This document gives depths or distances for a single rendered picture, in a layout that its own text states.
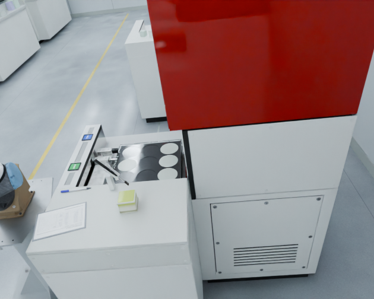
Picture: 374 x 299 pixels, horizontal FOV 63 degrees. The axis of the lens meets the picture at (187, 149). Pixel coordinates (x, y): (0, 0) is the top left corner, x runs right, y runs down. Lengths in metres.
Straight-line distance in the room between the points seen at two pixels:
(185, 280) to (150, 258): 0.21
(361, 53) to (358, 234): 1.57
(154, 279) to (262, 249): 0.74
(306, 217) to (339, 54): 0.85
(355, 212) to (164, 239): 1.80
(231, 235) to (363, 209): 1.29
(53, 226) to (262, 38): 1.07
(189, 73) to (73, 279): 0.96
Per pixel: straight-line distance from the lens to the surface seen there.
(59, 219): 1.40
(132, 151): 1.74
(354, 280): 2.32
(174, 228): 1.21
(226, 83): 1.15
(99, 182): 1.63
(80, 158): 1.71
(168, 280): 1.39
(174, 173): 1.53
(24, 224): 1.70
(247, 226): 1.68
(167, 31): 1.07
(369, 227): 2.62
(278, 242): 1.84
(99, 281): 1.44
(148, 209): 1.30
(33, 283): 2.39
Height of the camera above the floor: 1.91
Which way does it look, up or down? 37 degrees down
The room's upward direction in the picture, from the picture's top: 8 degrees counter-clockwise
